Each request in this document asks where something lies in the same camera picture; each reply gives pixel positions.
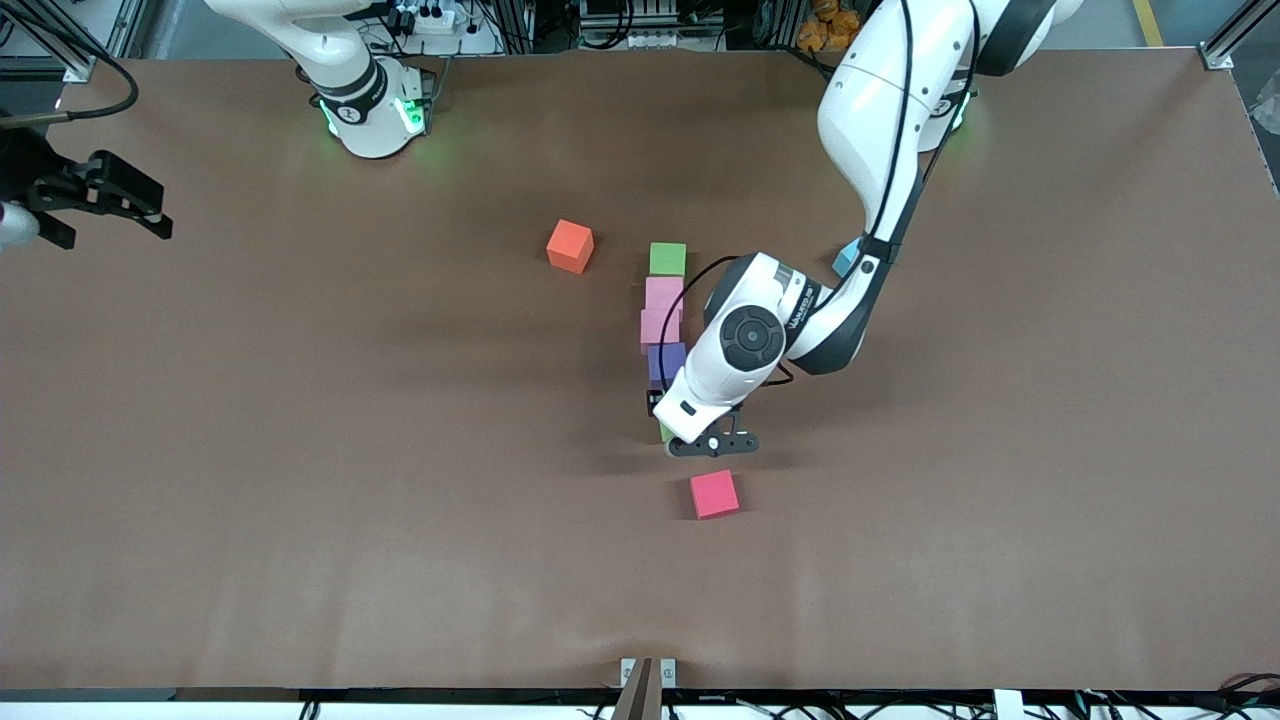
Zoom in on purple foam cube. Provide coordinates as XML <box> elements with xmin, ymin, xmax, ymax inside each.
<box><xmin>647</xmin><ymin>343</ymin><xmax>688</xmax><ymax>391</ymax></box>

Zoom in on red foam cube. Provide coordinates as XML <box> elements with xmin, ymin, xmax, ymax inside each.
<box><xmin>690</xmin><ymin>469</ymin><xmax>741</xmax><ymax>520</ymax></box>

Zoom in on orange foam cube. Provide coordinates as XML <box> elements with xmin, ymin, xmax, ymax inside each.
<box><xmin>546</xmin><ymin>219</ymin><xmax>595</xmax><ymax>275</ymax></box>

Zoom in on brown wooden stick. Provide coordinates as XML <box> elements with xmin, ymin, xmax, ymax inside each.
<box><xmin>611</xmin><ymin>657</ymin><xmax>664</xmax><ymax>720</ymax></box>

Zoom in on brown table cover sheet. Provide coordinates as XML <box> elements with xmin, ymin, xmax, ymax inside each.
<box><xmin>0</xmin><ymin>50</ymin><xmax>1280</xmax><ymax>693</ymax></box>

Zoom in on white equipment rack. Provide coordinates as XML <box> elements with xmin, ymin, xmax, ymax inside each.
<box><xmin>578</xmin><ymin>0</ymin><xmax>693</xmax><ymax>51</ymax></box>

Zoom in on pile of orange objects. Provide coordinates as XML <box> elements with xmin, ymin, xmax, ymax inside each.
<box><xmin>797</xmin><ymin>0</ymin><xmax>863</xmax><ymax>53</ymax></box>

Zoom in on pale plastic bag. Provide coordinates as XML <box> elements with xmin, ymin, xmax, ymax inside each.
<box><xmin>1250</xmin><ymin>70</ymin><xmax>1280</xmax><ymax>136</ymax></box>

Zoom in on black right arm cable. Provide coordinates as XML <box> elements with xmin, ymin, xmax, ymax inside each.
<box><xmin>0</xmin><ymin>20</ymin><xmax>139</xmax><ymax>129</ymax></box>

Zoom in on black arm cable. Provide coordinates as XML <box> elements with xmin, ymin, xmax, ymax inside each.
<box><xmin>655</xmin><ymin>0</ymin><xmax>981</xmax><ymax>401</ymax></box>
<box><xmin>0</xmin><ymin>20</ymin><xmax>139</xmax><ymax>129</ymax></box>

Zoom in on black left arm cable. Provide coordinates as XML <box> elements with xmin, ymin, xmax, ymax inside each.
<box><xmin>655</xmin><ymin>0</ymin><xmax>981</xmax><ymax>401</ymax></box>

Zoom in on aluminium frame profile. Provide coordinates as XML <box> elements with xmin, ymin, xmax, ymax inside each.
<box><xmin>1200</xmin><ymin>0</ymin><xmax>1280</xmax><ymax>71</ymax></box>
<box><xmin>0</xmin><ymin>0</ymin><xmax>99</xmax><ymax>83</ymax></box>

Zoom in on metal mounting bracket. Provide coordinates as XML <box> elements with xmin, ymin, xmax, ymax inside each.
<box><xmin>620</xmin><ymin>657</ymin><xmax>678</xmax><ymax>691</ymax></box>

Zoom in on black floor cable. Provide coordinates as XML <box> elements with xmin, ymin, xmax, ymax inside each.
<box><xmin>1215</xmin><ymin>672</ymin><xmax>1280</xmax><ymax>701</ymax></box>

